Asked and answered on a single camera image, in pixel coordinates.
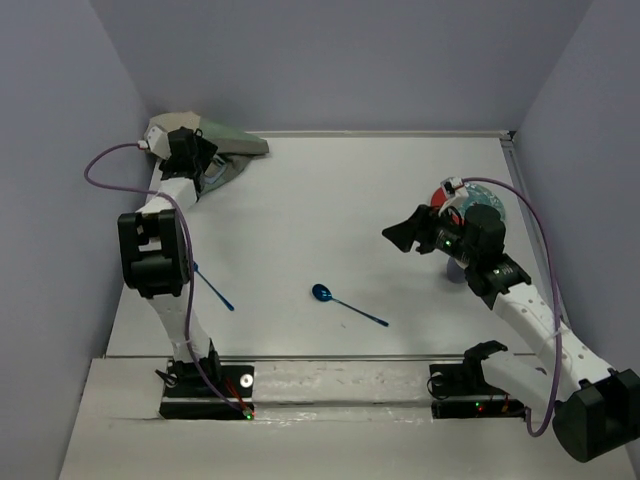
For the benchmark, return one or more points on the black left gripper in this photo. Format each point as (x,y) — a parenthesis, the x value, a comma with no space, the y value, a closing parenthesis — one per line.
(206,151)

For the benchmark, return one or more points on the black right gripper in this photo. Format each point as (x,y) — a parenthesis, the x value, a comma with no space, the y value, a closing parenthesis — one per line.
(418,227)

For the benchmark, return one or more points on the patchwork cloth placemat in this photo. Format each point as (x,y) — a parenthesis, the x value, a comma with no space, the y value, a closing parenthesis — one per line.
(236,148)

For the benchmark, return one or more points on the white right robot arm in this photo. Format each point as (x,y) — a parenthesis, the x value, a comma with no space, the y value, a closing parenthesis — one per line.
(592,407)

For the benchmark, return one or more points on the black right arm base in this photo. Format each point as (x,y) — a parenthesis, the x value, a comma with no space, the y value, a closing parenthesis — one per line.
(459,390)

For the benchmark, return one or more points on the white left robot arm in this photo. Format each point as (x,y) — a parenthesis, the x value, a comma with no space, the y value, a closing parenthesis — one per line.
(157,257)

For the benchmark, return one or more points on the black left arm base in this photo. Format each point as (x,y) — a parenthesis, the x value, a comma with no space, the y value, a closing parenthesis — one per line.
(190,398)

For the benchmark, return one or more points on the lavender cup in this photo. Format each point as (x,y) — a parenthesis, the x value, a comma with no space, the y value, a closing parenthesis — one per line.
(455,272)

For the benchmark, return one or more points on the red and teal plate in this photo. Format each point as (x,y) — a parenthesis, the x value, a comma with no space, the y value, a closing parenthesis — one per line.
(478,194)

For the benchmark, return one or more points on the blue metal fork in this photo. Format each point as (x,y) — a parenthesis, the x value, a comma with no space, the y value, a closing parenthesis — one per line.
(219,295)

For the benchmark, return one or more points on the blue metal spoon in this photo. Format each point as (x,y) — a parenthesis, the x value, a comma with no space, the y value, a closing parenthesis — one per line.
(323,294)

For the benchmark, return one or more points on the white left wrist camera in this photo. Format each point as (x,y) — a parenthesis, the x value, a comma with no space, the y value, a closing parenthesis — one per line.
(156,143)

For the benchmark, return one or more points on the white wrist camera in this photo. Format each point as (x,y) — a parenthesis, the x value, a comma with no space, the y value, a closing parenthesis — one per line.
(455,193)
(156,143)

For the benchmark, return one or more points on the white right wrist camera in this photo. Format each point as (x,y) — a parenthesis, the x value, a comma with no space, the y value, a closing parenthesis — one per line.
(455,193)

